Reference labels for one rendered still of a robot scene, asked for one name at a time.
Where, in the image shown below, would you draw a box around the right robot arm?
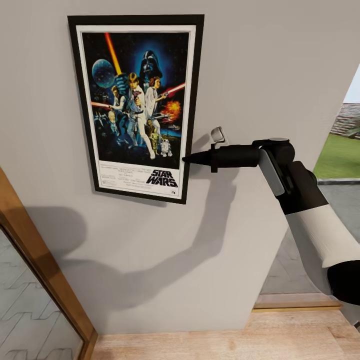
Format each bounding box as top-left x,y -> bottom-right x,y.
182,126 -> 360,322

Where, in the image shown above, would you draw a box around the poster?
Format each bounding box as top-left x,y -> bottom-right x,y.
67,14 -> 205,205

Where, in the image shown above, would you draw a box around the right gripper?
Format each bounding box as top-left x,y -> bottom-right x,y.
182,143 -> 252,173

